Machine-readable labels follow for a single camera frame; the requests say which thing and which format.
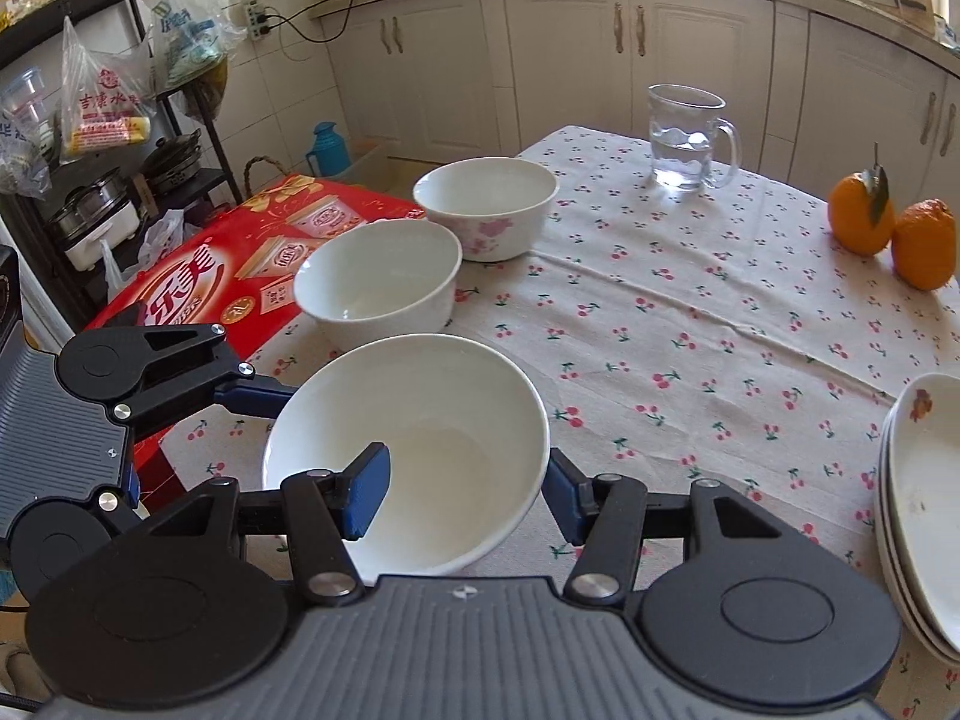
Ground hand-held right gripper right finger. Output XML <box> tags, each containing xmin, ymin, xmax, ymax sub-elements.
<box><xmin>546</xmin><ymin>448</ymin><xmax>826</xmax><ymax>608</ymax></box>

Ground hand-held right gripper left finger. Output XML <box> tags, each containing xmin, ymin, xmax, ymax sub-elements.
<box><xmin>112</xmin><ymin>442</ymin><xmax>392</xmax><ymax>608</ymax></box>

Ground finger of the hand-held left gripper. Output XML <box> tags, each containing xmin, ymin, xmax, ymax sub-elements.
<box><xmin>94</xmin><ymin>457</ymin><xmax>151</xmax><ymax>533</ymax></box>
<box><xmin>109</xmin><ymin>322</ymin><xmax>301</xmax><ymax>425</ymax></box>

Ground white bowl pink floral print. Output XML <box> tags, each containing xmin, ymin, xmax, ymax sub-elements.
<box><xmin>262</xmin><ymin>334</ymin><xmax>552</xmax><ymax>586</ymax></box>
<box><xmin>414</xmin><ymin>157</ymin><xmax>560</xmax><ymax>262</ymax></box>

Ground plain white bowl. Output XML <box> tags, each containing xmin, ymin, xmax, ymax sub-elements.
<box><xmin>294</xmin><ymin>219</ymin><xmax>463</xmax><ymax>355</ymax></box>

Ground round white plate fruit print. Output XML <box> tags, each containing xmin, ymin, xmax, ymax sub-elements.
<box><xmin>889</xmin><ymin>373</ymin><xmax>960</xmax><ymax>635</ymax></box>

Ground oval white plate floral print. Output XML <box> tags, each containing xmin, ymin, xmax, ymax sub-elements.
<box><xmin>874</xmin><ymin>465</ymin><xmax>960</xmax><ymax>665</ymax></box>
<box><xmin>879</xmin><ymin>405</ymin><xmax>960</xmax><ymax>653</ymax></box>

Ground red printed gift box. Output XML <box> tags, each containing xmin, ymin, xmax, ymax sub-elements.
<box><xmin>81</xmin><ymin>174</ymin><xmax>422</xmax><ymax>500</ymax></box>

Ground white plastic bag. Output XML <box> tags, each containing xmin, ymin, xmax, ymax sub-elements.
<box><xmin>101</xmin><ymin>210</ymin><xmax>188</xmax><ymax>301</ymax></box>

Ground cherry print tablecloth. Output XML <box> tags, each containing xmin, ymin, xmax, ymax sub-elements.
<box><xmin>161</xmin><ymin>124</ymin><xmax>960</xmax><ymax>720</ymax></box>

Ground steel pot with lid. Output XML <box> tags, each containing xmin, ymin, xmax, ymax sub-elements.
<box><xmin>49</xmin><ymin>169</ymin><xmax>143</xmax><ymax>237</ymax></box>

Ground black pot with lid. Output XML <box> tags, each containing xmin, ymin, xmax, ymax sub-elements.
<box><xmin>142</xmin><ymin>127</ymin><xmax>203</xmax><ymax>192</ymax></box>

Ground blue thermos flask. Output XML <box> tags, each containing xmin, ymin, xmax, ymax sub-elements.
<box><xmin>305</xmin><ymin>122</ymin><xmax>352</xmax><ymax>181</ymax></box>

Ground clear plastic bag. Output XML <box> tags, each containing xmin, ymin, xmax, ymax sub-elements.
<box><xmin>0</xmin><ymin>67</ymin><xmax>61</xmax><ymax>196</ymax></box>

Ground plastic bag red print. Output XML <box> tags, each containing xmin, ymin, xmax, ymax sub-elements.
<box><xmin>60</xmin><ymin>15</ymin><xmax>155</xmax><ymax>162</ymax></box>

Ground glass water pitcher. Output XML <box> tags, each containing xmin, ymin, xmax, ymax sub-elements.
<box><xmin>649</xmin><ymin>84</ymin><xmax>742</xmax><ymax>192</ymax></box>

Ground plastic bag blue print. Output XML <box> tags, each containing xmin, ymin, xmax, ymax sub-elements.
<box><xmin>139</xmin><ymin>0</ymin><xmax>245</xmax><ymax>91</ymax></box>

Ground orange with green leaf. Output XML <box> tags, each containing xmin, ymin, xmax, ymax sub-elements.
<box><xmin>829</xmin><ymin>165</ymin><xmax>897</xmax><ymax>256</ymax></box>

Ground orange without leaf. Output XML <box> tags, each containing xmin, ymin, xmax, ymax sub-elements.
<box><xmin>891</xmin><ymin>199</ymin><xmax>957</xmax><ymax>292</ymax></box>

